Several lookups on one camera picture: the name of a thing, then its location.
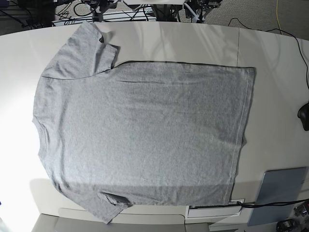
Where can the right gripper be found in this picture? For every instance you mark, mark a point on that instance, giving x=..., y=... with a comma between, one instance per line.
x=99, y=7

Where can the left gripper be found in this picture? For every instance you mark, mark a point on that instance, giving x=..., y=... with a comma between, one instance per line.
x=197, y=10

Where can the grey T-shirt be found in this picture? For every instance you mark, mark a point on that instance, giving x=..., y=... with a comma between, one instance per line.
x=139, y=133

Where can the robot base stand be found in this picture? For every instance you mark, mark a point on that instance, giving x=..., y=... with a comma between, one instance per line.
x=163, y=10

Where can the black computer mouse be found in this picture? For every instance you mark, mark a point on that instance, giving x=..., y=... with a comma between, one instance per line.
x=303, y=115

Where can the grey laptop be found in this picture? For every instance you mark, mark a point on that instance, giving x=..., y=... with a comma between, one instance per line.
x=281, y=185

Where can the black device bottom right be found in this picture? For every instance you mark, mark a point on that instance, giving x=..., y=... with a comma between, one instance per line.
x=289, y=225

